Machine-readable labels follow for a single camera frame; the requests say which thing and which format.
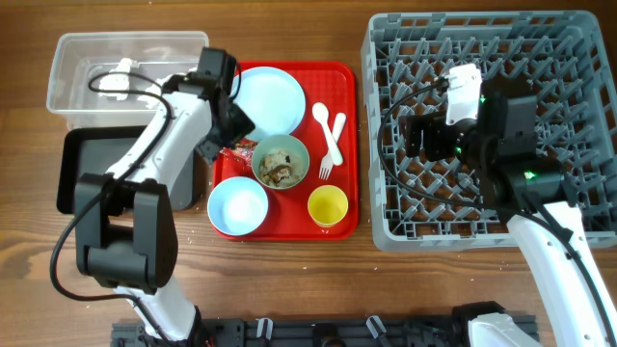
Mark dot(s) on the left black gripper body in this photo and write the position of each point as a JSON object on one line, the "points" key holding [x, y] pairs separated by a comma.
{"points": [[226, 129]]}

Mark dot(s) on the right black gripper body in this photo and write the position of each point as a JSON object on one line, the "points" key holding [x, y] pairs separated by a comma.
{"points": [[442, 142]]}

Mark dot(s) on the red snack wrapper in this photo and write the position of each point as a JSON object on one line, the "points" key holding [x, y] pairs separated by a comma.
{"points": [[242, 152]]}

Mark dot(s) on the green bowl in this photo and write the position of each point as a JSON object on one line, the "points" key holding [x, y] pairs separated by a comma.
{"points": [[285, 142]]}

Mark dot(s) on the rice and food scraps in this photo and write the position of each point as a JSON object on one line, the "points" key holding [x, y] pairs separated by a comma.
{"points": [[280, 169]]}

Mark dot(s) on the yellow cup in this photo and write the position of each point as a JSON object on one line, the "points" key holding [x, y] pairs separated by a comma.
{"points": [[327, 205]]}

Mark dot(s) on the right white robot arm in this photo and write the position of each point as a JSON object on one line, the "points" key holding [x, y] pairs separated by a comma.
{"points": [[533, 198]]}

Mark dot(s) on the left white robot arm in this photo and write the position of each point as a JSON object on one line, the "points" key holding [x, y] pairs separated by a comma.
{"points": [[123, 222]]}

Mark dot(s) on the grey dishwasher rack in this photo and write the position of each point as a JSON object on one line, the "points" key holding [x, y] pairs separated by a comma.
{"points": [[423, 206]]}

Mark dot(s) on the clear plastic waste bin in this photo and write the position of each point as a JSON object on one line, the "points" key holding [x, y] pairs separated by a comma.
{"points": [[95, 77]]}

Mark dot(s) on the black food waste tray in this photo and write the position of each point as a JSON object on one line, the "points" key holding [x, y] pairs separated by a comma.
{"points": [[94, 150]]}

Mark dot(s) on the light blue plate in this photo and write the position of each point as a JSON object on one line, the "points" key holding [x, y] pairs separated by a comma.
{"points": [[272, 99]]}

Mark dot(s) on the crumpled white tissue right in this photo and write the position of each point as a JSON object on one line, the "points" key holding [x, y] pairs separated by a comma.
{"points": [[155, 87]]}

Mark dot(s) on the crumpled white tissue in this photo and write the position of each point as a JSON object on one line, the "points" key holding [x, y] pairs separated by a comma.
{"points": [[155, 87], [118, 79]]}

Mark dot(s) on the light blue small bowl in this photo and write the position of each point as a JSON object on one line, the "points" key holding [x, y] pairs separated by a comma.
{"points": [[237, 206]]}

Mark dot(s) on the white plastic spoon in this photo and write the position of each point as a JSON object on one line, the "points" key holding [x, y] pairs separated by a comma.
{"points": [[321, 114]]}

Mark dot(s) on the red serving tray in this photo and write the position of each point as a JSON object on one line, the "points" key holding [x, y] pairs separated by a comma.
{"points": [[333, 84]]}

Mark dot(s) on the crumpled white tissue left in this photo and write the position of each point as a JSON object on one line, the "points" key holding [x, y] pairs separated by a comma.
{"points": [[118, 79]]}

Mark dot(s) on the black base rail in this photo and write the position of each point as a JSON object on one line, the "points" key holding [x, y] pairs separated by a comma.
{"points": [[424, 331]]}

